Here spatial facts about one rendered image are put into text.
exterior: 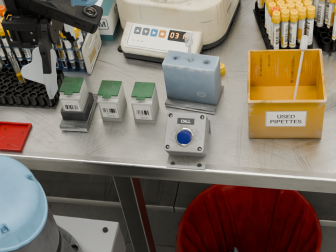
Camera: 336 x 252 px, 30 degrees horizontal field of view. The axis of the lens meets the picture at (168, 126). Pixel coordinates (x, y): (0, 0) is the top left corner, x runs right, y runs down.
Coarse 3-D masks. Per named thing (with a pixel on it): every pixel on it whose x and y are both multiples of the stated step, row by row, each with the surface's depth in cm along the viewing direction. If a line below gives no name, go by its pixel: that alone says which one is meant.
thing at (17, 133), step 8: (0, 128) 123; (8, 128) 123; (16, 128) 122; (24, 128) 122; (0, 136) 121; (8, 136) 121; (16, 136) 121; (24, 136) 120; (0, 144) 120; (8, 144) 120; (16, 144) 120
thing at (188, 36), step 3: (186, 33) 111; (189, 33) 111; (186, 36) 111; (189, 36) 111; (186, 39) 111; (189, 39) 111; (186, 42) 112; (189, 42) 111; (192, 42) 112; (186, 45) 112; (189, 45) 112
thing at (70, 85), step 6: (66, 78) 119; (72, 78) 118; (78, 78) 118; (66, 84) 118; (72, 84) 117; (78, 84) 117; (60, 90) 117; (66, 90) 116; (72, 90) 116; (78, 90) 116
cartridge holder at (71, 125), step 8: (88, 96) 121; (96, 96) 124; (88, 104) 120; (64, 112) 119; (72, 112) 119; (80, 112) 119; (88, 112) 121; (64, 120) 121; (72, 120) 120; (80, 120) 120; (88, 120) 120; (64, 128) 120; (72, 128) 120; (80, 128) 119
